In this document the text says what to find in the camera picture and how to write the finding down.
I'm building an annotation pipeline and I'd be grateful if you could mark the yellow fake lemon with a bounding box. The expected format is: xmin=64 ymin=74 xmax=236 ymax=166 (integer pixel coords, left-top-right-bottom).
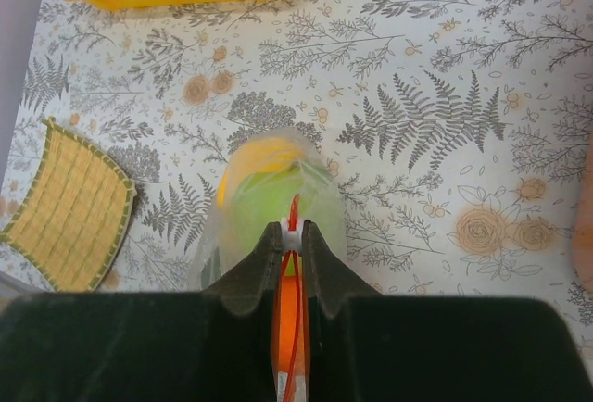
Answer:
xmin=216 ymin=135 xmax=305 ymax=208

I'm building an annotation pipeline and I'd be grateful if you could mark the light green fake apple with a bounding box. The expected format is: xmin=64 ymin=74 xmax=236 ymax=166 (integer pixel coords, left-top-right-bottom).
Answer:
xmin=227 ymin=166 xmax=323 ymax=260

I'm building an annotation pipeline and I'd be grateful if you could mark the square bamboo mat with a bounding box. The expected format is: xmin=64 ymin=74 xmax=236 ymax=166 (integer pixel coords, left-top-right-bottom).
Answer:
xmin=1 ymin=118 xmax=136 ymax=292

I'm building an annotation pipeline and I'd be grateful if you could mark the clear zip top bag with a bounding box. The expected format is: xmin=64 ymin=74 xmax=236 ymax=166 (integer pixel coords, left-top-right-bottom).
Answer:
xmin=187 ymin=128 xmax=347 ymax=401

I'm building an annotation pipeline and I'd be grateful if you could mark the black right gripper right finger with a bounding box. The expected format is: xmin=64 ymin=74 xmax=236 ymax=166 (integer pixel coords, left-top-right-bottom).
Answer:
xmin=302 ymin=220 xmax=371 ymax=319

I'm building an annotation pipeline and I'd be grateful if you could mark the orange plastic tub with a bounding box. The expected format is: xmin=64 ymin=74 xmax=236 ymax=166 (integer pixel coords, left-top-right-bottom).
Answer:
xmin=572 ymin=144 xmax=593 ymax=295

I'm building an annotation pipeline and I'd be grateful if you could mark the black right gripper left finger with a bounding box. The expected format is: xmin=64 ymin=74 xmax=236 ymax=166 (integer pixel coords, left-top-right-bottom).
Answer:
xmin=203 ymin=222 xmax=284 ymax=316

